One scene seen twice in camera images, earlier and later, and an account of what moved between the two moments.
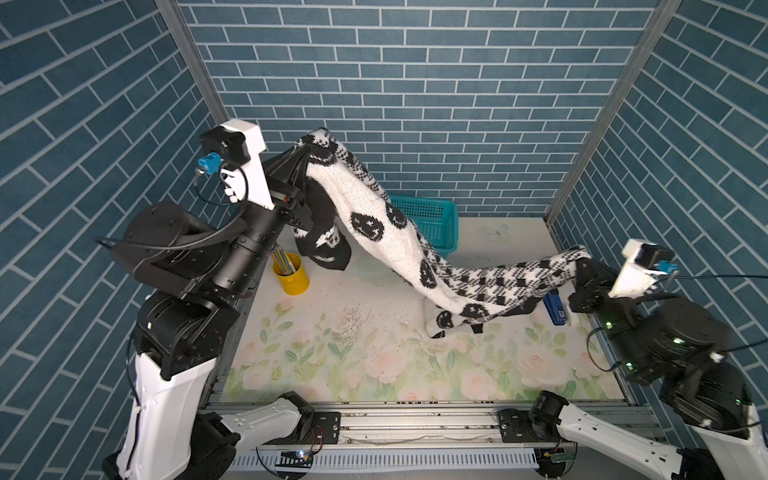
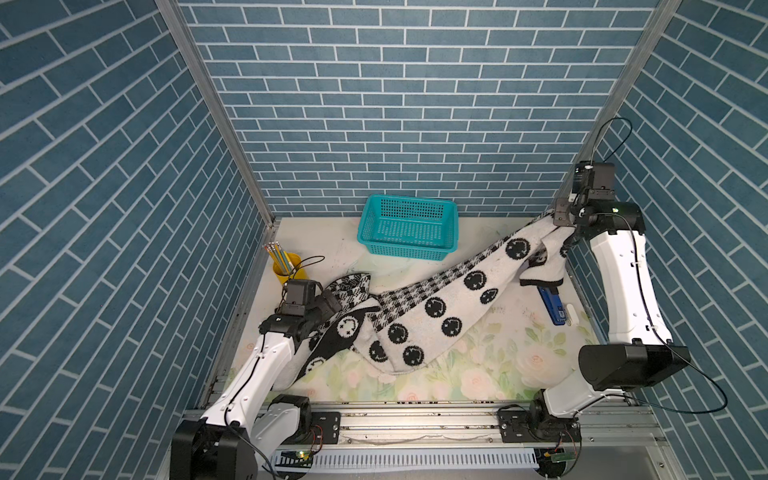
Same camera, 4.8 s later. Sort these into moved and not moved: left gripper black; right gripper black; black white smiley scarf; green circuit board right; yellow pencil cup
Moved: left gripper black; right gripper black; black white smiley scarf
Not moved: yellow pencil cup; green circuit board right
